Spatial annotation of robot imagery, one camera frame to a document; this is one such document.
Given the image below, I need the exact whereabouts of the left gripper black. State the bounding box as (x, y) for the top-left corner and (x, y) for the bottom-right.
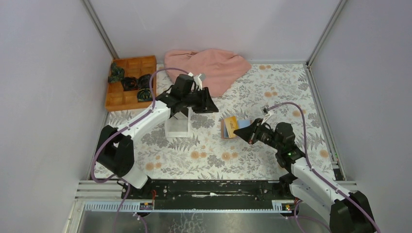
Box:
(181, 87), (219, 115)

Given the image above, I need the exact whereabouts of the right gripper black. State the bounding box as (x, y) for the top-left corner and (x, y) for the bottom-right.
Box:
(234, 118), (282, 152)

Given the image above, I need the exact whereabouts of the gold credit card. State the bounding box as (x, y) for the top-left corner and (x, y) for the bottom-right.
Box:
(223, 116), (239, 139)

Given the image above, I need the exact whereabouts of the brown leather card holder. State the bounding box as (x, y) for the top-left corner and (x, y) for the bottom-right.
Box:
(221, 119), (252, 139)

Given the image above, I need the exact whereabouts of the white translucent card box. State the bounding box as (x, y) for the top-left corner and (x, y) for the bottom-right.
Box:
(164, 108), (192, 138)

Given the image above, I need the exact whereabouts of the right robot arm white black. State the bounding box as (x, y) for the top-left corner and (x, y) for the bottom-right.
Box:
(234, 118), (378, 233)

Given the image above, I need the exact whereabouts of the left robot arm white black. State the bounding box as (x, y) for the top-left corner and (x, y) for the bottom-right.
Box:
(93, 74), (219, 200)

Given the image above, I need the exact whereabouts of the floral table mat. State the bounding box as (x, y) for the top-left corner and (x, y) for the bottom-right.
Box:
(134, 64), (335, 180)

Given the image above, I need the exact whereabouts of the pink cloth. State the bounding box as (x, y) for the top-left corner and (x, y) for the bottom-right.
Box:
(164, 49), (252, 98)

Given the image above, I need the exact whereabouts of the dark patterned rolled sock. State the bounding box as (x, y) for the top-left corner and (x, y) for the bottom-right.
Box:
(137, 88), (153, 102)

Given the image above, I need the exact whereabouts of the black rolled sock right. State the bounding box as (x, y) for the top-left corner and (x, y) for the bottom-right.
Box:
(137, 74), (151, 89)

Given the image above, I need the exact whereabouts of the black rolled sock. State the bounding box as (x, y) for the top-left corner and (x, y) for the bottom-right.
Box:
(137, 74), (151, 89)
(120, 77), (138, 91)

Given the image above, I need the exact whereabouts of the black rolled sock left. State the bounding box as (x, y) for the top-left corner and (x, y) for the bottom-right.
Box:
(120, 77), (138, 91)

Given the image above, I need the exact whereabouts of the wooden compartment tray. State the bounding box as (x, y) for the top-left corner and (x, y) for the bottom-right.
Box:
(105, 56), (156, 112)

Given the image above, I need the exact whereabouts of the green patterned rolled sock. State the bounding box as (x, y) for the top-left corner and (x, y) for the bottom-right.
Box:
(107, 62), (125, 83)

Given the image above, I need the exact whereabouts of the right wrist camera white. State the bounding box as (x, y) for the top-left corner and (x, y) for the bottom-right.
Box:
(261, 105), (274, 123)

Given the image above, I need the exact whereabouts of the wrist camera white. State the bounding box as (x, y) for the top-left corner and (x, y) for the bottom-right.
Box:
(261, 105), (274, 123)
(188, 72), (206, 90)

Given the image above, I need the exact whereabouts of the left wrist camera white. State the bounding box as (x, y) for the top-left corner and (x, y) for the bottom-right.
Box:
(188, 72), (206, 90)

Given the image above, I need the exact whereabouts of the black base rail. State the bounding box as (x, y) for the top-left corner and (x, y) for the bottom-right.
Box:
(121, 179), (298, 213)

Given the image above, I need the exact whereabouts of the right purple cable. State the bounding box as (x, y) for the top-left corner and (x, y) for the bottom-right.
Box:
(264, 102), (382, 233)

